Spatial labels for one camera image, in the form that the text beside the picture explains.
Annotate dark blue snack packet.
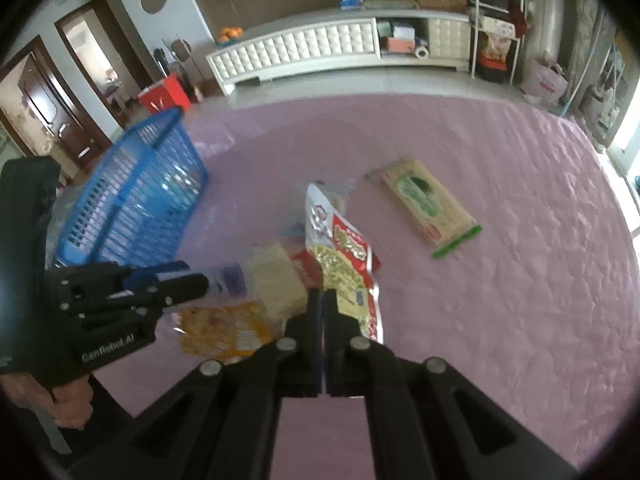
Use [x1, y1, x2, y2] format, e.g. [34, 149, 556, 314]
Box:
[206, 263, 247, 298]

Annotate white metal shelf rack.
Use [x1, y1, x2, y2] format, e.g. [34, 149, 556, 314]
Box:
[468, 0, 527, 84]

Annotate white tufted TV cabinet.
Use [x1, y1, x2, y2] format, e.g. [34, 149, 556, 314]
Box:
[206, 9, 472, 96]

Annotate pink shopping bag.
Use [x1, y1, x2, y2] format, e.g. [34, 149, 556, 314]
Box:
[520, 58, 568, 107]

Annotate red gift box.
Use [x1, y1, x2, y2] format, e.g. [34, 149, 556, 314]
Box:
[137, 74, 191, 114]

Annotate brown wooden door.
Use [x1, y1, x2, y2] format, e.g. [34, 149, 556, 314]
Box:
[1, 37, 112, 181]

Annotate pink quilted tablecloth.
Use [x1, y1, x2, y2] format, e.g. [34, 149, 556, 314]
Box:
[49, 94, 637, 470]

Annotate oranges on plate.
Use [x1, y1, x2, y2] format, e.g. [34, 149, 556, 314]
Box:
[217, 27, 244, 46]

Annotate orange snack bar packet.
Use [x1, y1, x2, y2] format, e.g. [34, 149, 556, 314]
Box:
[175, 301, 284, 363]

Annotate blue plastic basket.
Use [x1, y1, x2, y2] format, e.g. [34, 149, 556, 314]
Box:
[54, 107, 208, 268]

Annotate blue tissue box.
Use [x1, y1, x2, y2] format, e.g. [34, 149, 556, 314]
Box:
[340, 0, 363, 10]

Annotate red white snack packet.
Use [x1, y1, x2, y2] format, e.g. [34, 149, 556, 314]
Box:
[305, 183, 384, 342]

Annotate silver standing air conditioner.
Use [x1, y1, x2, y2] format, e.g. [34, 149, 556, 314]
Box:
[523, 0, 565, 68]

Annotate green label cracker packet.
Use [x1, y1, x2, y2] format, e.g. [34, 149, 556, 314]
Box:
[366, 157, 483, 259]

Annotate clear soda cracker packet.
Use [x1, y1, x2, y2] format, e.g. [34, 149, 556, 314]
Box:
[247, 243, 307, 321]

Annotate person left hand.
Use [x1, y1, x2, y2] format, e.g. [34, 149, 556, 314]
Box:
[1, 373, 93, 429]

